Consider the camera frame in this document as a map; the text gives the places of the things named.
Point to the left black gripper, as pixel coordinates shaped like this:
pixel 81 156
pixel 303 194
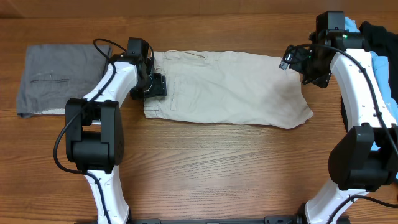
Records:
pixel 158 88

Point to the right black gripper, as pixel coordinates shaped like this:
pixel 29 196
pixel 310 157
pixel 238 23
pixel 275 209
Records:
pixel 321 79

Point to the beige cotton shorts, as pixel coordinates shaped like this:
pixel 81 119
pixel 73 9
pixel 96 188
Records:
pixel 228 87

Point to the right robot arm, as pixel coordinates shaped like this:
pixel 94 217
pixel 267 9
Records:
pixel 366 158

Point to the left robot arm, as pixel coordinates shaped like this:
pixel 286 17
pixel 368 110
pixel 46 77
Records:
pixel 93 128

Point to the light blue shirt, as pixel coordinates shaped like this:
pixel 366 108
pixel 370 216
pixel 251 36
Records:
pixel 382 81

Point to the black garment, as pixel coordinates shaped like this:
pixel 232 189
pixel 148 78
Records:
pixel 381 37

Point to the folded grey shorts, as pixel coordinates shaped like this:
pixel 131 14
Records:
pixel 54 73

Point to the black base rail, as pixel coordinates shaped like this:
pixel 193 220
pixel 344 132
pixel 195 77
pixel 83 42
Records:
pixel 211 221

